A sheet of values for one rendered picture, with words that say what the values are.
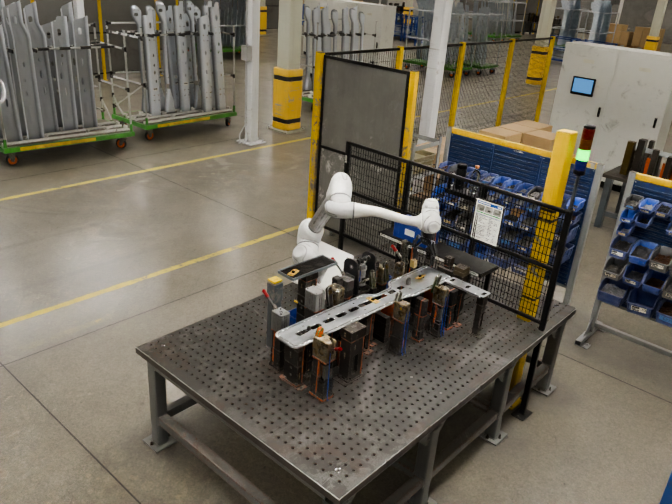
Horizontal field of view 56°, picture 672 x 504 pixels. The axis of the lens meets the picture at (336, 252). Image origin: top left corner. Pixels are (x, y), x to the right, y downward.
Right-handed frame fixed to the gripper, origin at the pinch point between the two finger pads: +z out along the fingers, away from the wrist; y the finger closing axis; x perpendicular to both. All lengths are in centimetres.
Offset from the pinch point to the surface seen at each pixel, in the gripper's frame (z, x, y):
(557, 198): -46, 59, 53
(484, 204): -28, 54, 6
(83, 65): -4, 122, -725
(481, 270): 10.1, 38.0, 21.7
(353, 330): 11, -85, 19
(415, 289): 13.4, -14.7, 7.5
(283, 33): -53, 442, -647
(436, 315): 28.9, -6.8, 20.7
